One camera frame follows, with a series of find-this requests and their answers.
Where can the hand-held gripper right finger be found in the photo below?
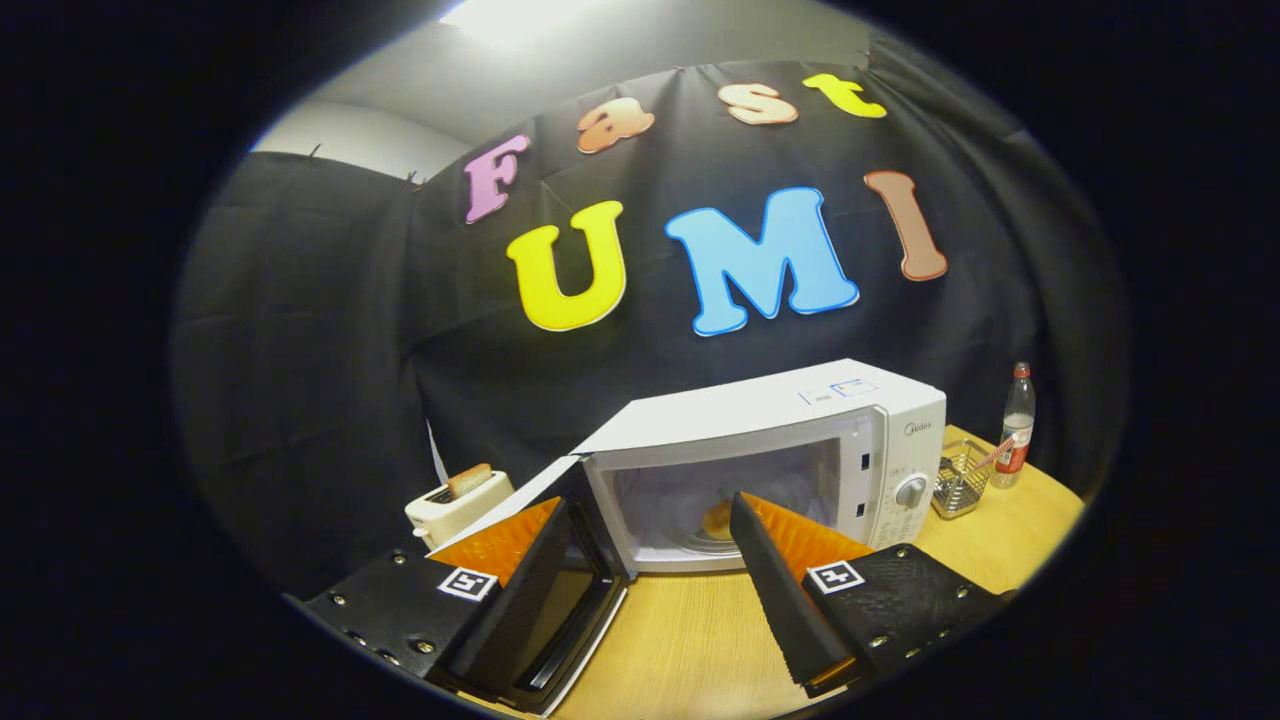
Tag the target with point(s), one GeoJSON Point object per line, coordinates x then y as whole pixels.
{"type": "Point", "coordinates": [785, 610]}

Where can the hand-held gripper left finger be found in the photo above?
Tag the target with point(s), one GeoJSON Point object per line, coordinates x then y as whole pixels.
{"type": "Point", "coordinates": [520, 600]}

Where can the white microwave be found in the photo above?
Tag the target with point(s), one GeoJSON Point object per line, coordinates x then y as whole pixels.
{"type": "Point", "coordinates": [760, 410]}

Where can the golden bread bun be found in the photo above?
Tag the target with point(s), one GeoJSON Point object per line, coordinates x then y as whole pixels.
{"type": "Point", "coordinates": [716, 522]}

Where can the cream toaster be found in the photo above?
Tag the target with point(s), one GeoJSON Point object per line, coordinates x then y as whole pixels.
{"type": "Point", "coordinates": [450, 512]}

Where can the red striped straw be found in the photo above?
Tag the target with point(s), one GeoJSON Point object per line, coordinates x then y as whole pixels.
{"type": "Point", "coordinates": [992, 454]}

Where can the clear plastic bottle red label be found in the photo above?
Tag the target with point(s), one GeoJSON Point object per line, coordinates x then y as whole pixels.
{"type": "Point", "coordinates": [1015, 420]}

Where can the toast slice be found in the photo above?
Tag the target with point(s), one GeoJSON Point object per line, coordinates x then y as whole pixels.
{"type": "Point", "coordinates": [470, 480]}

